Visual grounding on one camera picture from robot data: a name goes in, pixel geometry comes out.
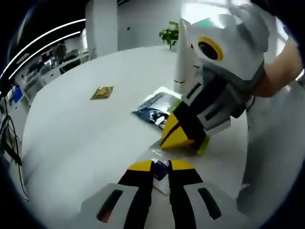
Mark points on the large white skincare tube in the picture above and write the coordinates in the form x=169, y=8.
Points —
x=184, y=62

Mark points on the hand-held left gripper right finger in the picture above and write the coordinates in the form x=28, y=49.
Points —
x=183, y=190

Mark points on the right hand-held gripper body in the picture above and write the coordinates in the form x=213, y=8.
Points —
x=233, y=47

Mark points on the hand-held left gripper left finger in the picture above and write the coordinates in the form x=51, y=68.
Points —
x=135, y=195

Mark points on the green potted plant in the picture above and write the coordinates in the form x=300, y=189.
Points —
x=170, y=35

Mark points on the gold foil sachet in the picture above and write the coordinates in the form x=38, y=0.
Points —
x=102, y=93

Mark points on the clear sachet blue square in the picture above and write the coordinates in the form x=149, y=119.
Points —
x=160, y=171

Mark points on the blue screen monitor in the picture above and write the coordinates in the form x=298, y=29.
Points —
x=18, y=95

